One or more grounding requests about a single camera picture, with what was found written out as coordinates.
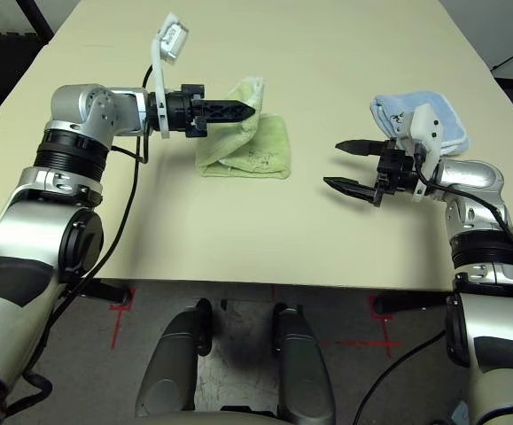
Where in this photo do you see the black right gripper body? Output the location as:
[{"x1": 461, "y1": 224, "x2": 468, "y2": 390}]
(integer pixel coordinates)
[{"x1": 372, "y1": 138, "x2": 417, "y2": 209}]

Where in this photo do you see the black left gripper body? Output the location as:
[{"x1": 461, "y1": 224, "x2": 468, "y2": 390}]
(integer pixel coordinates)
[{"x1": 162, "y1": 82, "x2": 209, "y2": 139}]

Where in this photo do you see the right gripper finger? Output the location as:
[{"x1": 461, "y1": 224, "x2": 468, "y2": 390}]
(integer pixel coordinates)
[
  {"x1": 334, "y1": 139, "x2": 386, "y2": 157},
  {"x1": 323, "y1": 175, "x2": 378, "y2": 206}
]

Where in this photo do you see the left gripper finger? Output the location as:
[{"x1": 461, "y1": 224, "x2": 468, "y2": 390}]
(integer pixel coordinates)
[
  {"x1": 199, "y1": 112, "x2": 252, "y2": 126},
  {"x1": 198, "y1": 99, "x2": 258, "y2": 115}
]

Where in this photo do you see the green towel white trim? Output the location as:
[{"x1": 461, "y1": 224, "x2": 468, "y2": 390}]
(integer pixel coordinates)
[{"x1": 195, "y1": 74, "x2": 292, "y2": 181}]

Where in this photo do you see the light blue folded towel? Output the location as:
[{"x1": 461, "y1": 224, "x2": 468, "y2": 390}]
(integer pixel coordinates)
[{"x1": 369, "y1": 90, "x2": 470, "y2": 157}]

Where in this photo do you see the black table foot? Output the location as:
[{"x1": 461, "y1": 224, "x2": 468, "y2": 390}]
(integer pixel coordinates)
[
  {"x1": 74, "y1": 281, "x2": 133, "y2": 305},
  {"x1": 373, "y1": 294, "x2": 450, "y2": 313}
]

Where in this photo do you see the grey robot right leg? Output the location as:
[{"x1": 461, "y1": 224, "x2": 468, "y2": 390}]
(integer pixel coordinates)
[{"x1": 273, "y1": 303, "x2": 337, "y2": 421}]

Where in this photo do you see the small blue floor object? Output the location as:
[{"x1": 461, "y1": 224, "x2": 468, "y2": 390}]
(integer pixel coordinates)
[{"x1": 453, "y1": 400, "x2": 472, "y2": 425}]

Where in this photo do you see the pale robot waist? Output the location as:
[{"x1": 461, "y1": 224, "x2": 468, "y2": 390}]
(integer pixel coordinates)
[{"x1": 131, "y1": 409, "x2": 284, "y2": 425}]

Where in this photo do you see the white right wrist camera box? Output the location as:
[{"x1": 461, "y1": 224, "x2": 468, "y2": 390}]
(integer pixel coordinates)
[{"x1": 396, "y1": 104, "x2": 444, "y2": 205}]

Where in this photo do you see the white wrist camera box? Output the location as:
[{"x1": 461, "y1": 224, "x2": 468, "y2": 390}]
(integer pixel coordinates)
[
  {"x1": 149, "y1": 12, "x2": 191, "y2": 141},
  {"x1": 396, "y1": 104, "x2": 444, "y2": 205}
]

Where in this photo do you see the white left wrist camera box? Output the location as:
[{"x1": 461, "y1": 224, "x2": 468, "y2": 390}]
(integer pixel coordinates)
[{"x1": 149, "y1": 12, "x2": 191, "y2": 141}]

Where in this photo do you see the black metal frame bar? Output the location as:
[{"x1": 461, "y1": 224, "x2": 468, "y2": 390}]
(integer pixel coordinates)
[{"x1": 23, "y1": 0, "x2": 56, "y2": 43}]

